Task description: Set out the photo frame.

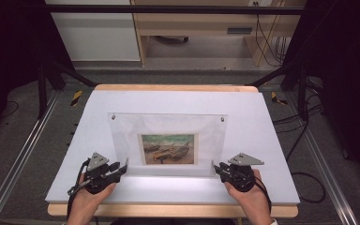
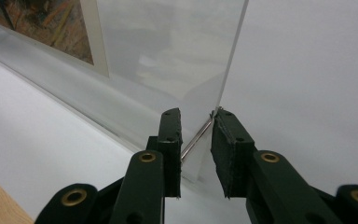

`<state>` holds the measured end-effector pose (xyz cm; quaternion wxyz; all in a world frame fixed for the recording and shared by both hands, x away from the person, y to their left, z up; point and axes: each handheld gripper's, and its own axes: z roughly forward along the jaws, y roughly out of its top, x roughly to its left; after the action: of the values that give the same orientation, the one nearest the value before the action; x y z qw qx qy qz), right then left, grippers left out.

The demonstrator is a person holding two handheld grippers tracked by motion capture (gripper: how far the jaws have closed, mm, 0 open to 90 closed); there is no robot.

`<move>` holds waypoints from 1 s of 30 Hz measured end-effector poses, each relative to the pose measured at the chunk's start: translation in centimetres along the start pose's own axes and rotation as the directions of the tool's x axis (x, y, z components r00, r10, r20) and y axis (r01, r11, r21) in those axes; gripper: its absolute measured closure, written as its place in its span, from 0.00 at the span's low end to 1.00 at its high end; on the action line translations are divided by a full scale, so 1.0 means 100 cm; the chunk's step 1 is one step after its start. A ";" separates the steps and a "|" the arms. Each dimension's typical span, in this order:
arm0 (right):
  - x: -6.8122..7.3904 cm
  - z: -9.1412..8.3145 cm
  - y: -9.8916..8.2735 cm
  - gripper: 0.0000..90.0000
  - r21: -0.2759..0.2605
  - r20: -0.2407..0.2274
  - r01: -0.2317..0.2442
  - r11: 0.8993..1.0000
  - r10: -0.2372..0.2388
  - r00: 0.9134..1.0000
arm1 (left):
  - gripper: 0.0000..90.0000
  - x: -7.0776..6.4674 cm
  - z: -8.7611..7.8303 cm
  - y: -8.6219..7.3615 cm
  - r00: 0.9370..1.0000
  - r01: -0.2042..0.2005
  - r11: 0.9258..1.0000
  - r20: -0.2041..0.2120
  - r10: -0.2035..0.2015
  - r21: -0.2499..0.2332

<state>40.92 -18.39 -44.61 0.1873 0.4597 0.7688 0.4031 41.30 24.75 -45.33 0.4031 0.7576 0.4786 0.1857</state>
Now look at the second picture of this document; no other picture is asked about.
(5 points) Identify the clear acrylic photo frame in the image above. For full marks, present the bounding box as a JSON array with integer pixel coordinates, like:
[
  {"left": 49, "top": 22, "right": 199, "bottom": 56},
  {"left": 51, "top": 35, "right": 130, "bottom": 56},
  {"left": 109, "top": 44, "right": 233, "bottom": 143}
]
[{"left": 0, "top": 0, "right": 250, "bottom": 188}]

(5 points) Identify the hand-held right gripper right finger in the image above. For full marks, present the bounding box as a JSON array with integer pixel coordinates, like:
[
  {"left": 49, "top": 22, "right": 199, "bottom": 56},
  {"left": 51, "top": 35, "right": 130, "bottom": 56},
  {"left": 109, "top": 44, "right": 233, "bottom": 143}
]
[{"left": 210, "top": 108, "right": 343, "bottom": 224}]

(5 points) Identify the metal frame leg pin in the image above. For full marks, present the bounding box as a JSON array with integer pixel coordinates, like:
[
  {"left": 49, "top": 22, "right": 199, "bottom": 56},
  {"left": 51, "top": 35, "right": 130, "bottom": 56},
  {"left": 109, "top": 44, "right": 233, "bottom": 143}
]
[{"left": 180, "top": 106, "right": 224, "bottom": 163}]

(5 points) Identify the white table mat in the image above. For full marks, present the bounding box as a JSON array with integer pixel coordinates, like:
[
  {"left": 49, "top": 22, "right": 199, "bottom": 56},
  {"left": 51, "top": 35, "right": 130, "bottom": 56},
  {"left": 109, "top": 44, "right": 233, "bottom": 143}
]
[{"left": 0, "top": 0, "right": 358, "bottom": 224}]

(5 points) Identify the wooden table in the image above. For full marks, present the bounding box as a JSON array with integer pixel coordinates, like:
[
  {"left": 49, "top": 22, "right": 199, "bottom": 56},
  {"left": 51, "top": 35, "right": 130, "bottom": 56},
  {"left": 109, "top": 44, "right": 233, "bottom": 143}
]
[{"left": 0, "top": 167, "right": 34, "bottom": 224}]

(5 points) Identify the printed photo with white border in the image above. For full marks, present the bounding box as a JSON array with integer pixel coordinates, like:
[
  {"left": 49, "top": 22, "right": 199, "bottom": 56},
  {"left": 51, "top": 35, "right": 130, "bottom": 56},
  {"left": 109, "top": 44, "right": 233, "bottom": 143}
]
[{"left": 0, "top": 0, "right": 110, "bottom": 78}]

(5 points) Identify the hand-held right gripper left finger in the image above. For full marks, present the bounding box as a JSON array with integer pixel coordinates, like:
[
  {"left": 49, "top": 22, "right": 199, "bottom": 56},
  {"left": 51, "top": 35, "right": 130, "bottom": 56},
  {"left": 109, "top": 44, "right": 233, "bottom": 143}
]
[{"left": 109, "top": 107, "right": 183, "bottom": 224}]

